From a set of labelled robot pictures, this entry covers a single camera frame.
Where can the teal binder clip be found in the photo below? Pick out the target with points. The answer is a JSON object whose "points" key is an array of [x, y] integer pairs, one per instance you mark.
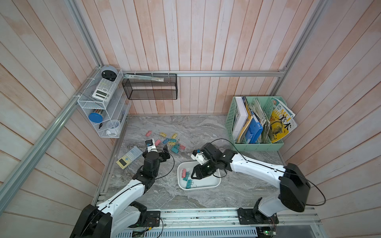
{"points": [[191, 184]]}

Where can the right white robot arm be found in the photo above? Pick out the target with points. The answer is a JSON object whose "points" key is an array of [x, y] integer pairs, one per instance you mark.
{"points": [[292, 186]]}

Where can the white desk calculator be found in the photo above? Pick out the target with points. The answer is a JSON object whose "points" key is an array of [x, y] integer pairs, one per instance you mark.
{"points": [[104, 90]]}

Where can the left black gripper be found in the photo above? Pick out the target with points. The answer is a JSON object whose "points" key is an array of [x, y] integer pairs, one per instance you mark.
{"points": [[164, 157]]}

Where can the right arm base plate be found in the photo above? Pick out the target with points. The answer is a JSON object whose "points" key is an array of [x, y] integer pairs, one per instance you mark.
{"points": [[251, 217]]}

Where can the green plastic book crate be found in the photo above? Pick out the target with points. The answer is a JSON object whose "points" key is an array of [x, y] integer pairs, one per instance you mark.
{"points": [[246, 123]]}

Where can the blue folder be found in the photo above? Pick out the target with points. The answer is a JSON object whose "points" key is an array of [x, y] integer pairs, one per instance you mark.
{"points": [[254, 130]]}

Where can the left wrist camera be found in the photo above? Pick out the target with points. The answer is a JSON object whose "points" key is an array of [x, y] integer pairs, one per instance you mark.
{"points": [[150, 145]]}

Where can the yellow magazine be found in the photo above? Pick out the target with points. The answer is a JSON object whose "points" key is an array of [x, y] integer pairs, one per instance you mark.
{"points": [[281, 121]]}

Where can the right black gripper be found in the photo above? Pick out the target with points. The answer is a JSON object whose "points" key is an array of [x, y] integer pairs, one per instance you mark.
{"points": [[199, 172]]}

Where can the clear ruler on basket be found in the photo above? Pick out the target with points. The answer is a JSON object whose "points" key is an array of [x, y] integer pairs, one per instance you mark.
{"points": [[143, 77]]}

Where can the yellow blue calculator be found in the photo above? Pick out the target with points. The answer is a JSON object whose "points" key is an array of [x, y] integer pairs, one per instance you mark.
{"points": [[129, 157]]}

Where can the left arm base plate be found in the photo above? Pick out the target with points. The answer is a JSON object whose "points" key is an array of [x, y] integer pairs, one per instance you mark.
{"points": [[148, 219]]}

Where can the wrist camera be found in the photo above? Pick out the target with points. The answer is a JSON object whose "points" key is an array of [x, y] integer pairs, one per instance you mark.
{"points": [[198, 156], [150, 145]]}

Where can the white book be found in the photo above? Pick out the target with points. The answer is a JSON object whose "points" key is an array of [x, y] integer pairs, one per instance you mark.
{"points": [[240, 117]]}

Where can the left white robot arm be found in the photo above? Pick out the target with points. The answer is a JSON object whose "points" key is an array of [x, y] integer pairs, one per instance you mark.
{"points": [[122, 211]]}

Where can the white wire wall shelf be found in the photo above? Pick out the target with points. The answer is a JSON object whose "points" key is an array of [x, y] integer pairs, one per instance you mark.
{"points": [[116, 109]]}

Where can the black wire mesh basket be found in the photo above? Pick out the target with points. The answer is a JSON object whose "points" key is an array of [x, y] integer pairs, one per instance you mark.
{"points": [[152, 90]]}

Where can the white plastic storage tray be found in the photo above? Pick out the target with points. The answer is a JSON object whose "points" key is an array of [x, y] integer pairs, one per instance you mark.
{"points": [[212, 181]]}

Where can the blue lid jar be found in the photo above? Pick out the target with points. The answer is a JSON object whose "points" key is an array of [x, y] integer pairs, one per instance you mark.
{"points": [[96, 116]]}

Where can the white cup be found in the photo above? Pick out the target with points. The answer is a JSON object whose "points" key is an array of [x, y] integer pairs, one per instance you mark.
{"points": [[113, 127]]}

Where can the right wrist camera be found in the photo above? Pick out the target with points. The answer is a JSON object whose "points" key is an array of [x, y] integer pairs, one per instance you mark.
{"points": [[198, 156]]}

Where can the round grey black device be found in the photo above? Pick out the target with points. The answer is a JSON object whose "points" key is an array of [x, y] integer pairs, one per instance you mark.
{"points": [[109, 72]]}

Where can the aluminium rail base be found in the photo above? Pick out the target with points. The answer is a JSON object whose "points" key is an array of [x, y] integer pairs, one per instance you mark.
{"points": [[224, 223]]}

